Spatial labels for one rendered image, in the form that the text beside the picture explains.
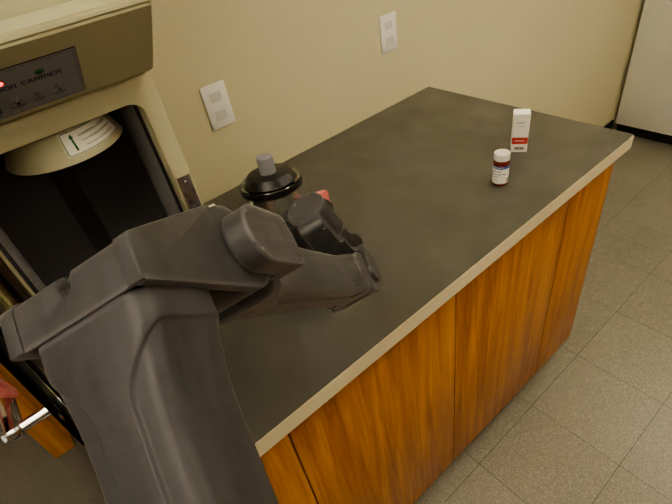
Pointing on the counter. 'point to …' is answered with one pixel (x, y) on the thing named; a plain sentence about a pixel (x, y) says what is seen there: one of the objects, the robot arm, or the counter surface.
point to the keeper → (189, 191)
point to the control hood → (83, 40)
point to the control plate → (65, 64)
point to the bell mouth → (64, 147)
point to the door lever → (11, 419)
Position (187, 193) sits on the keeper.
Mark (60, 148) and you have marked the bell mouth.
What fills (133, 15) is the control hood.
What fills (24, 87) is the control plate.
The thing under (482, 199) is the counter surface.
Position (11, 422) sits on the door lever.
